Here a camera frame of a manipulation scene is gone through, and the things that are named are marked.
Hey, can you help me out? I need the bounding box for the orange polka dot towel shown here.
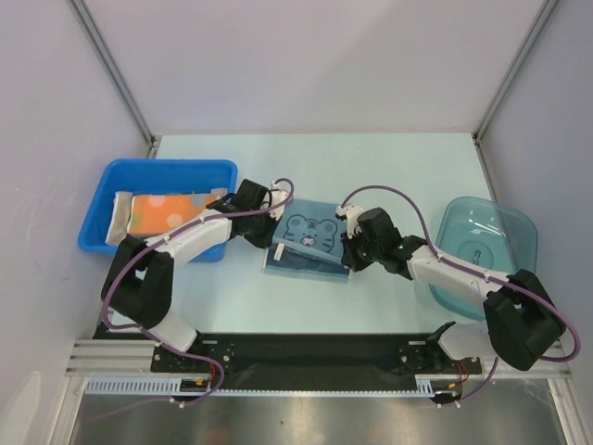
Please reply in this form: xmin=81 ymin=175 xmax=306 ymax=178
xmin=127 ymin=194 xmax=220 ymax=237

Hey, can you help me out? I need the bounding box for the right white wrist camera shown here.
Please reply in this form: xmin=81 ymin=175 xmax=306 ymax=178
xmin=335 ymin=204 xmax=364 ymax=239

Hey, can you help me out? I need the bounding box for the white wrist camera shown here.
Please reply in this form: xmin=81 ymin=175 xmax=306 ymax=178
xmin=335 ymin=204 xmax=364 ymax=239
xmin=268 ymin=189 xmax=293 ymax=221

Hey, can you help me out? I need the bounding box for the white slotted cable duct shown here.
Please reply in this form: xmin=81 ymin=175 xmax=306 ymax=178
xmin=84 ymin=376 xmax=461 ymax=400

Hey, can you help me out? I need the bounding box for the translucent teal basket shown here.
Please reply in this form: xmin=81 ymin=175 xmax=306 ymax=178
xmin=426 ymin=196 xmax=539 ymax=324

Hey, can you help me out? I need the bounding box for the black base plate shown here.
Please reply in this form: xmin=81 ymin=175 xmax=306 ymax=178
xmin=150 ymin=334 xmax=485 ymax=389

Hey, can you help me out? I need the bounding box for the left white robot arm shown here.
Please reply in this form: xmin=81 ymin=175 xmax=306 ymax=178
xmin=101 ymin=179 xmax=294 ymax=371

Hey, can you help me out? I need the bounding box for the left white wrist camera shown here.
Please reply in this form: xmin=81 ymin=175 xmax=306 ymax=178
xmin=268 ymin=189 xmax=293 ymax=221

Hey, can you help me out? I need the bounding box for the aluminium frame rail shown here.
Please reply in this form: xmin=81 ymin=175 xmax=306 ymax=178
xmin=64 ymin=337 xmax=168 ymax=377

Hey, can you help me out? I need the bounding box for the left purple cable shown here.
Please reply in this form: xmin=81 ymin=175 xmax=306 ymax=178
xmin=100 ymin=177 xmax=297 ymax=409

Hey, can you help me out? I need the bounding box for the light blue Doraemon towel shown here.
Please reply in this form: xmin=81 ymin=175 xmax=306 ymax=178
xmin=263 ymin=199 xmax=350 ymax=283

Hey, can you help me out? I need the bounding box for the blue plastic bin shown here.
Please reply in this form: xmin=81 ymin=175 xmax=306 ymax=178
xmin=78 ymin=159 xmax=238 ymax=257

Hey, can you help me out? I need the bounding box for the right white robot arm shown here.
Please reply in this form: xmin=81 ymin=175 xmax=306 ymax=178
xmin=336 ymin=205 xmax=566 ymax=373

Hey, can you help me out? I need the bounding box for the teal beige Doraemon towel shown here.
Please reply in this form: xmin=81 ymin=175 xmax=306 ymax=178
xmin=106 ymin=188 xmax=227 ymax=246

